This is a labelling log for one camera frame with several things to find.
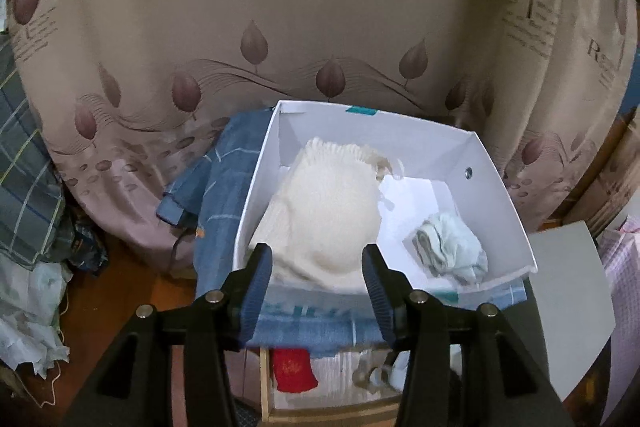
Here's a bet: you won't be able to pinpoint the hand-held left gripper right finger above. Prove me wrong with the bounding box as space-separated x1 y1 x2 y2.
361 244 576 427

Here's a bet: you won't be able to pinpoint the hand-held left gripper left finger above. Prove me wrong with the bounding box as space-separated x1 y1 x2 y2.
62 243 273 427

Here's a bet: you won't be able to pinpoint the light blue garment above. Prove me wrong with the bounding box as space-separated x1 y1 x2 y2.
410 212 488 285

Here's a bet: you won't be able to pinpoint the grey socks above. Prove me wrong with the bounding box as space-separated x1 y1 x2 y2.
351 354 396 393

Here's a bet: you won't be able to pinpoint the red knit sock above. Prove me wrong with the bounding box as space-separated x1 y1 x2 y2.
271 348 319 394

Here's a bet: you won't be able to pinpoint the cream knit garment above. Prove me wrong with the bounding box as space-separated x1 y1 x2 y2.
247 137 406 293

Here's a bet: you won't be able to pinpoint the white shoe box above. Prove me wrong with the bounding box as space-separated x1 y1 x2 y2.
232 101 538 295

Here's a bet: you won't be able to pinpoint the blue checked cloth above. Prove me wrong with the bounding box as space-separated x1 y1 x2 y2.
156 107 528 358

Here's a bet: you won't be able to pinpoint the blue printed packet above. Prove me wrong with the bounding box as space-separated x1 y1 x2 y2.
65 207 108 275

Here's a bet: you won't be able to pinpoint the white flat board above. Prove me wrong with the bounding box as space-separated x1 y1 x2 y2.
527 219 617 403

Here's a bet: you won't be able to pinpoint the large white plastic bag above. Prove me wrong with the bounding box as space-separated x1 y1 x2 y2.
0 252 73 378

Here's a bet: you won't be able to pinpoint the pink checked cloth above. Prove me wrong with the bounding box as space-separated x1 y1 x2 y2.
597 214 640 423

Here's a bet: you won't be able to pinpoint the leaf print curtain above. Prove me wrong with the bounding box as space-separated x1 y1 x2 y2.
5 0 640 278

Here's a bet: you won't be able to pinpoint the grey plaid cloth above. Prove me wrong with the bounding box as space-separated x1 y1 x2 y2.
0 32 76 268

